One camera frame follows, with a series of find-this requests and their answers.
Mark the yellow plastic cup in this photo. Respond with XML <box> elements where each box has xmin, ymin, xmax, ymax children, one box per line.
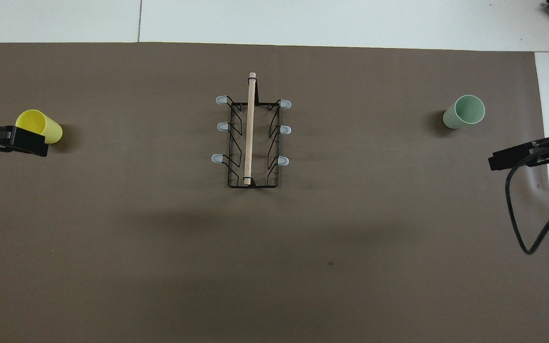
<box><xmin>15</xmin><ymin>109</ymin><xmax>63</xmax><ymax>144</ymax></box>

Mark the pale green plastic cup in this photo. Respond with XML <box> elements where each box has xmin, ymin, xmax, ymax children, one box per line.
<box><xmin>442</xmin><ymin>95</ymin><xmax>486</xmax><ymax>130</ymax></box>

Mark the brown paper table mat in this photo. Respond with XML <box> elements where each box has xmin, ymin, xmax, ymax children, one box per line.
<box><xmin>0</xmin><ymin>42</ymin><xmax>549</xmax><ymax>343</ymax></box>

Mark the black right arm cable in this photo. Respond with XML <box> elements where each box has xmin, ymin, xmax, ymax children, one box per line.
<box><xmin>505</xmin><ymin>143</ymin><xmax>549</xmax><ymax>255</ymax></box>

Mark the black wire cup rack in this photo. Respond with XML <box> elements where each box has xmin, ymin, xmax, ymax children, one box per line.
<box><xmin>211</xmin><ymin>72</ymin><xmax>292</xmax><ymax>189</ymax></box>

